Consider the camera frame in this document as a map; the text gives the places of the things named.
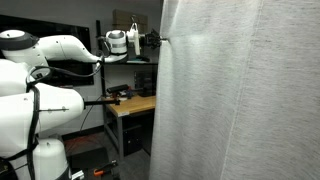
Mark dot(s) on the black metal shelf frame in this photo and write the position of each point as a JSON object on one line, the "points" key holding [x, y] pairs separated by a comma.
{"points": [[133, 62]]}

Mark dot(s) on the black computer tower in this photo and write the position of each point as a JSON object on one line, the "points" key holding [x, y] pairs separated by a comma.
{"points": [[132, 140]]}

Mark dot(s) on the dark crate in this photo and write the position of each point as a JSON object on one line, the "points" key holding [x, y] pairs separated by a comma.
{"points": [[145, 83]]}

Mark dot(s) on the black stereo camera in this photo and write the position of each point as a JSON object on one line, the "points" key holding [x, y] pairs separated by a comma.
{"points": [[117, 88]]}

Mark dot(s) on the large black wall screen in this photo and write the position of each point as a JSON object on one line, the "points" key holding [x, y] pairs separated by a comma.
{"points": [[66, 26]]}

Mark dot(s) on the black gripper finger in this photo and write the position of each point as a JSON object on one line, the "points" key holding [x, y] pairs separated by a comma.
{"points": [[158, 35], [157, 43]]}

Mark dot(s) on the wooden top workbench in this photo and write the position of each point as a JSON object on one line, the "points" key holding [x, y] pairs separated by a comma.
{"points": [[133, 105]]}

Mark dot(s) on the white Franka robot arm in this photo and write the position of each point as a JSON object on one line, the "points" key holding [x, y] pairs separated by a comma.
{"points": [[20, 113]]}

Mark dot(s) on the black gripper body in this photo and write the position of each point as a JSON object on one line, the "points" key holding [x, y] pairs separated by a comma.
{"points": [[148, 40]]}

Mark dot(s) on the grey woven fabric curtain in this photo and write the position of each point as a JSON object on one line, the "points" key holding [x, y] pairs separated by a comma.
{"points": [[233, 100]]}

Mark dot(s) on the brown cardboard panel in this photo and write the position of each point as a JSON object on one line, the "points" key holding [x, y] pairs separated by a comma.
{"points": [[121, 20]]}

